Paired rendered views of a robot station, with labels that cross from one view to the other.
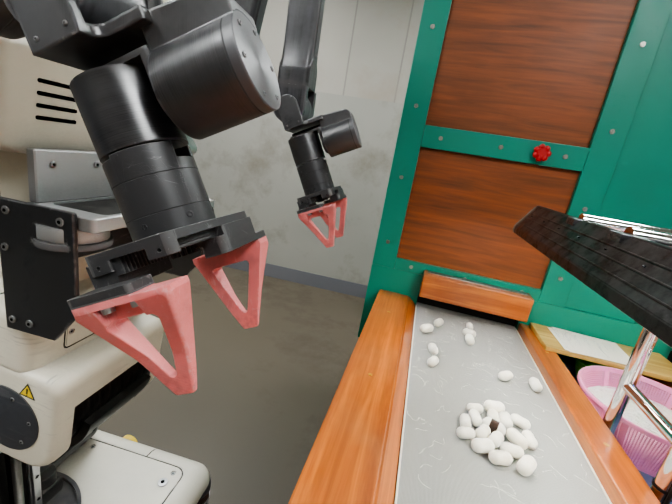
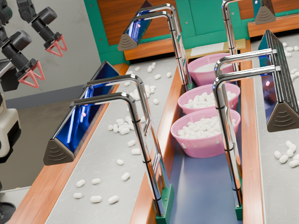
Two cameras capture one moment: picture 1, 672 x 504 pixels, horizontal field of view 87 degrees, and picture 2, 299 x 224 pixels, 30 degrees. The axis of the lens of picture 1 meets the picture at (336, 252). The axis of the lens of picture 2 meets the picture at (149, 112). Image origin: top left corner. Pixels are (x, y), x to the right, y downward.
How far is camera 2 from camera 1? 208 cm
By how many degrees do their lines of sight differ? 6
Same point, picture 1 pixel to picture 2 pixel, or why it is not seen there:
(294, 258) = (71, 76)
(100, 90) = (7, 50)
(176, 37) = (14, 38)
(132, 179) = (16, 60)
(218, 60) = (22, 40)
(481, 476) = not seen: hidden behind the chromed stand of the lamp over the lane
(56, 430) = (6, 140)
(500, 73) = not seen: outside the picture
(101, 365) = (7, 122)
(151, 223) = (21, 65)
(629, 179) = not seen: outside the picture
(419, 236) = (115, 30)
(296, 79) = (24, 6)
